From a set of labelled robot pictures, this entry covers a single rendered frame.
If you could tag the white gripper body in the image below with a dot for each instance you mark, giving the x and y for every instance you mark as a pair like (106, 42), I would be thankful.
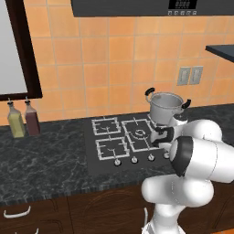
(164, 146)

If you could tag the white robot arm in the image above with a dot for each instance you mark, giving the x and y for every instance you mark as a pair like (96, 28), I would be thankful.
(195, 164)

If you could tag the silver hob knob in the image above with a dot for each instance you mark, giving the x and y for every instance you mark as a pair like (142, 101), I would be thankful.
(117, 162)
(166, 155)
(134, 159)
(151, 157)

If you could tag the black gas hob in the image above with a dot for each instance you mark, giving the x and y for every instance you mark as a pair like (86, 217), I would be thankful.
(103, 166)

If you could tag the dark wood cupboard door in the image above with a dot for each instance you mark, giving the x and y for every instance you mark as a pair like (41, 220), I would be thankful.
(106, 213)
(224, 207)

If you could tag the dark red vinegar bottle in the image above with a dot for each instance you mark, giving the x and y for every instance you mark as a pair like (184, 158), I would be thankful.
(32, 122)

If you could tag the dark wood drawer front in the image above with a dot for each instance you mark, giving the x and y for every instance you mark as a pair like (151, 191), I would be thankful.
(45, 219)

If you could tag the dark range hood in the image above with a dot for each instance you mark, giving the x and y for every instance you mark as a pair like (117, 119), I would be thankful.
(122, 7)

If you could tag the yellow oil bottle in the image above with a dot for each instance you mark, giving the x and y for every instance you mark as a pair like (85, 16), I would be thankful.
(15, 123)

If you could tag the dark framed window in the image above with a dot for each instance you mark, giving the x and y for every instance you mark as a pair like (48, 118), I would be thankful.
(12, 45)

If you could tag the grey wall socket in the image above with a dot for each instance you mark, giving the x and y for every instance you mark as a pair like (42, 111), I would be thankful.
(196, 75)
(184, 76)

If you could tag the dark wall shelf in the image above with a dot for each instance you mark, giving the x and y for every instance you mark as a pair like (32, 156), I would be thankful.
(222, 51)

